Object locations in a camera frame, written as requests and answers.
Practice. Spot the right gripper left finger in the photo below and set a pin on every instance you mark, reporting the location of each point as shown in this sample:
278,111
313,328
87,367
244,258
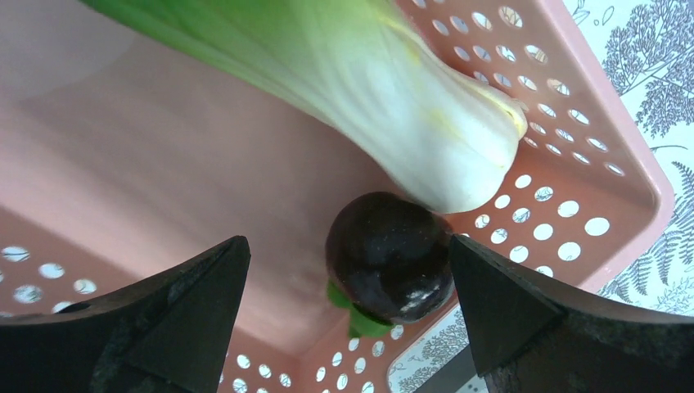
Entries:
166,333

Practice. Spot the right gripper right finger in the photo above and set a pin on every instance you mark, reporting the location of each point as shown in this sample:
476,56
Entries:
532,333

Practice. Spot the dark toy eggplant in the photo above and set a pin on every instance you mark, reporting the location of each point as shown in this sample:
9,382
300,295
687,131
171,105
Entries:
387,262

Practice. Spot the green white bok choy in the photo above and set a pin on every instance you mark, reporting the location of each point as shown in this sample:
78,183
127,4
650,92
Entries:
445,138

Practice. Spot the pink plastic basket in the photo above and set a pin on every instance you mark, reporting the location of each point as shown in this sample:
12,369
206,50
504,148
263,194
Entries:
121,158

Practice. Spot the floral table mat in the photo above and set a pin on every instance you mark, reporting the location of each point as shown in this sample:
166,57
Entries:
646,50

